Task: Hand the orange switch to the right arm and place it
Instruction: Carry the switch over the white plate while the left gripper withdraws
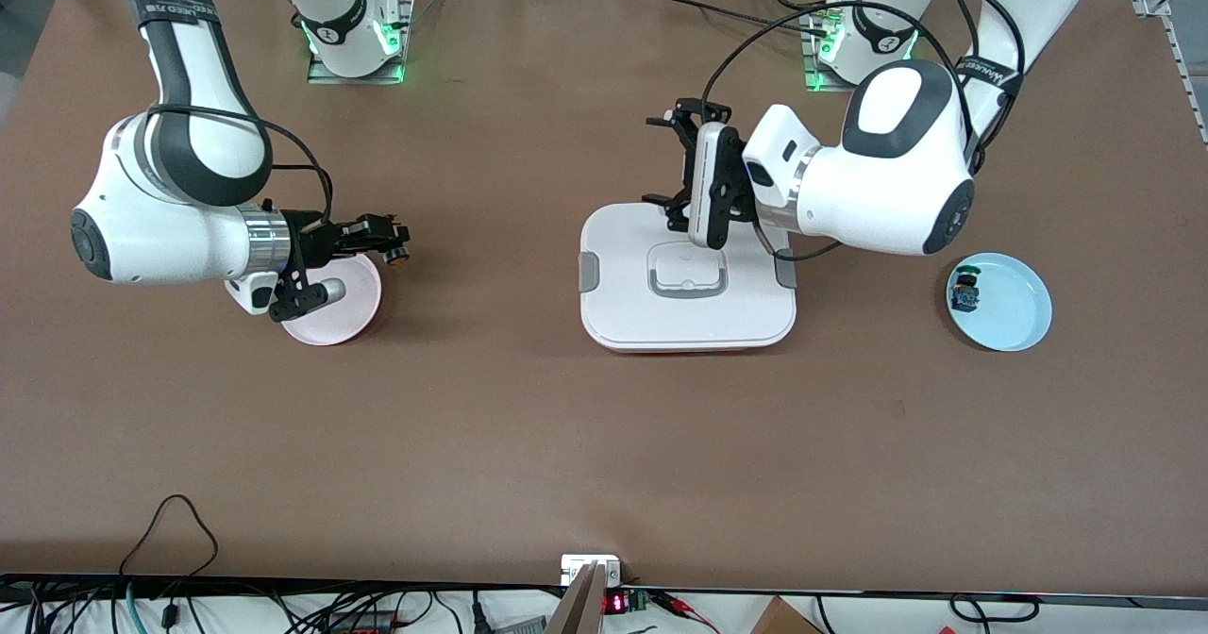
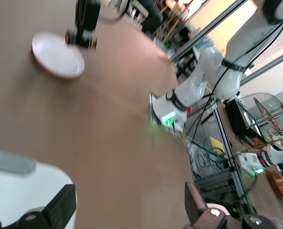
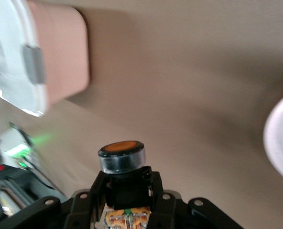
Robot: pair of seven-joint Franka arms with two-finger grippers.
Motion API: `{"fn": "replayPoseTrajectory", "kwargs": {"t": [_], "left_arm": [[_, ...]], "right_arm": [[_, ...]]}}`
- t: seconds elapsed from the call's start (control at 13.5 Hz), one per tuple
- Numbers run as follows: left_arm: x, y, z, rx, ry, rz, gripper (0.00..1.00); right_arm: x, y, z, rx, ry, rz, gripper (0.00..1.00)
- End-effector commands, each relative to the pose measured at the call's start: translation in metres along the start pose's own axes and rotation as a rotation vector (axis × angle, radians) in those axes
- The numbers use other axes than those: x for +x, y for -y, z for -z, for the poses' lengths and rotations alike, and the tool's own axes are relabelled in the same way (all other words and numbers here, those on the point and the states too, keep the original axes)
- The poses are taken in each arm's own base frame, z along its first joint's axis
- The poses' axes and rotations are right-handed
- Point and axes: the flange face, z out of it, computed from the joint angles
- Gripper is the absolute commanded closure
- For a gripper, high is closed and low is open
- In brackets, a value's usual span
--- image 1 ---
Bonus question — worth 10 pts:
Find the pale pink round plate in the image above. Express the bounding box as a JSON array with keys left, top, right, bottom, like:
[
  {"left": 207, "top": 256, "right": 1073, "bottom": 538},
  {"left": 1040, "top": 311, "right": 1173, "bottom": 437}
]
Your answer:
[{"left": 277, "top": 252, "right": 383, "bottom": 347}]

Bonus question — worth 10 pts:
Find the light blue round plate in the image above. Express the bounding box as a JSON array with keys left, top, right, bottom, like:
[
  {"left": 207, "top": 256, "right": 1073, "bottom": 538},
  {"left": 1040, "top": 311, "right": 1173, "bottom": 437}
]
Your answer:
[{"left": 946, "top": 252, "right": 1053, "bottom": 353}]

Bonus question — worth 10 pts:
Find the red clip lead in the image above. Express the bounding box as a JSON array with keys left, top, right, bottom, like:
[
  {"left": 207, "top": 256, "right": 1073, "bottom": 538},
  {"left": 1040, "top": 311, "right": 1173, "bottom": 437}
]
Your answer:
[{"left": 649, "top": 590, "right": 721, "bottom": 634}]

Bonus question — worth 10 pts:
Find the brown cardboard piece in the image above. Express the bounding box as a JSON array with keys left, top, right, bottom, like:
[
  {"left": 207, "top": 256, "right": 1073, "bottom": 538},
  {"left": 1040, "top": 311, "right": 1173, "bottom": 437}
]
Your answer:
[{"left": 749, "top": 596, "right": 824, "bottom": 634}]

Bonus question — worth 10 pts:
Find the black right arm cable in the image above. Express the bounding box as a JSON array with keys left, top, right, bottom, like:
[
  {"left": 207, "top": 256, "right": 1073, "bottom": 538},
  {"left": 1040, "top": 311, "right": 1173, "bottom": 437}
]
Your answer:
[{"left": 142, "top": 106, "right": 336, "bottom": 229}]

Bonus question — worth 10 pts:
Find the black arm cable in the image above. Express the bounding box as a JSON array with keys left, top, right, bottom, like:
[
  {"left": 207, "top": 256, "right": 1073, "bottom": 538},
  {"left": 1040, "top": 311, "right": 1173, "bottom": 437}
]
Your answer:
[
  {"left": 142, "top": 106, "right": 336, "bottom": 229},
  {"left": 700, "top": 0, "right": 1028, "bottom": 177}
]

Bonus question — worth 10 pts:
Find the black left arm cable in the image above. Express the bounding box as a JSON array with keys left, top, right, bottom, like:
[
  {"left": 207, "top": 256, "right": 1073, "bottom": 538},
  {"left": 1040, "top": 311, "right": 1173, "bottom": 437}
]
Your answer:
[{"left": 700, "top": 0, "right": 1028, "bottom": 177}]

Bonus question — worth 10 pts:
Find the black cable on table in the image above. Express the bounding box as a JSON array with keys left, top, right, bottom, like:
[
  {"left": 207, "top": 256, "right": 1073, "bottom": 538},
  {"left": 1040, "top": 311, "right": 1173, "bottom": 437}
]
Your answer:
[{"left": 651, "top": 0, "right": 831, "bottom": 36}]

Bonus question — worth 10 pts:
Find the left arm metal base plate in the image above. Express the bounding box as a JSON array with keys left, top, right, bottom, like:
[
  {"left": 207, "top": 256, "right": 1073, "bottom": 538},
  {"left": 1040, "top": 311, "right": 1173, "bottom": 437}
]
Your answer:
[{"left": 800, "top": 7, "right": 905, "bottom": 94}]

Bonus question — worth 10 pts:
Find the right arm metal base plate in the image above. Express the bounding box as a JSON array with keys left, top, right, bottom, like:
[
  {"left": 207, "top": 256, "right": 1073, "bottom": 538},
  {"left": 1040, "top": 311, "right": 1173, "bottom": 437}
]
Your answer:
[{"left": 306, "top": 0, "right": 415, "bottom": 86}]

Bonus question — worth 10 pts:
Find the blue push-button switch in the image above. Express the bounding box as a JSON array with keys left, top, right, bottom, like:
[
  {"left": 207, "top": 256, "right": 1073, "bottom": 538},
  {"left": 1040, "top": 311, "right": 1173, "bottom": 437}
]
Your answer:
[{"left": 949, "top": 264, "right": 982, "bottom": 312}]

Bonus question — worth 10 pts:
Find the thin black looped cable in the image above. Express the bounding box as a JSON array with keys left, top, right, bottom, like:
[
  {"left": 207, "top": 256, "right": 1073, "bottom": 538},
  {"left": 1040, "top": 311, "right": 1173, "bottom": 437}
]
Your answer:
[{"left": 118, "top": 493, "right": 221, "bottom": 583}]

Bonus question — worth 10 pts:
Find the white metal bracket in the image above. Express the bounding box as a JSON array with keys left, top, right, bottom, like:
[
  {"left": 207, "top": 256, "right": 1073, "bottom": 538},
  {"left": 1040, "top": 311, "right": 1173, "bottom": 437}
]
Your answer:
[{"left": 560, "top": 554, "right": 625, "bottom": 589}]

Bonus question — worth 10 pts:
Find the aluminium profile post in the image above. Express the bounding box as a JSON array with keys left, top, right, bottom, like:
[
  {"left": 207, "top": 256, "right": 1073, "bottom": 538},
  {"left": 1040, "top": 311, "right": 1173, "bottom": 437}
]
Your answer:
[{"left": 545, "top": 562, "right": 611, "bottom": 634}]

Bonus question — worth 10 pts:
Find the aluminium frame rail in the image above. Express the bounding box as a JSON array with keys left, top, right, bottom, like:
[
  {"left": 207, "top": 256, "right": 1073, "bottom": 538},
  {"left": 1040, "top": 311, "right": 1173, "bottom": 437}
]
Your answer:
[{"left": 1131, "top": 0, "right": 1208, "bottom": 149}]

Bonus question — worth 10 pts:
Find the black cable oval loop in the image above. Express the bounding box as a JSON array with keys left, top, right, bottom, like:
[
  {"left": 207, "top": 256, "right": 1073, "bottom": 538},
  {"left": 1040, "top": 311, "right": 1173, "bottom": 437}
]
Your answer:
[{"left": 948, "top": 593, "right": 1041, "bottom": 627}]

